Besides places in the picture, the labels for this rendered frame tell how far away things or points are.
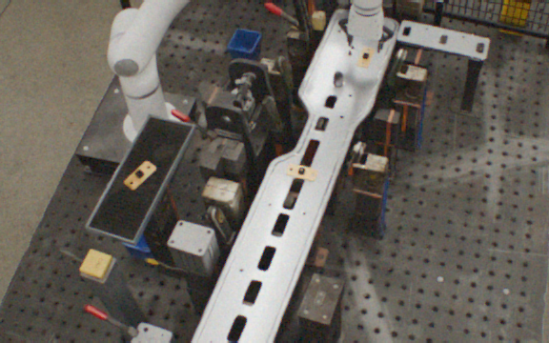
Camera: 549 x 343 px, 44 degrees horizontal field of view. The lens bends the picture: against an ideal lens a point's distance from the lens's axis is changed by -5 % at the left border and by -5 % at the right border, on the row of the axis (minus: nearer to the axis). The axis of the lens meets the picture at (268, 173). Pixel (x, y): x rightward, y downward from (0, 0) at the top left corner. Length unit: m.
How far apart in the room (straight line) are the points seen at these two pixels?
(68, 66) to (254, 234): 2.23
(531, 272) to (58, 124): 2.37
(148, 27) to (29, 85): 1.93
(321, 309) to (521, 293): 0.70
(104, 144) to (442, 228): 1.11
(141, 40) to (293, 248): 0.71
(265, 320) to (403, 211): 0.69
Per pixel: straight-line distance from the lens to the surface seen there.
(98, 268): 1.68
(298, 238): 1.82
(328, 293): 1.71
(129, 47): 2.01
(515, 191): 2.32
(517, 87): 2.61
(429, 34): 2.29
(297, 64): 2.28
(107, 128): 2.40
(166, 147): 1.83
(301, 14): 2.13
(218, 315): 1.74
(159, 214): 1.87
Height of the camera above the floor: 2.58
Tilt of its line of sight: 55 degrees down
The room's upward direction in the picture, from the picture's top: 8 degrees counter-clockwise
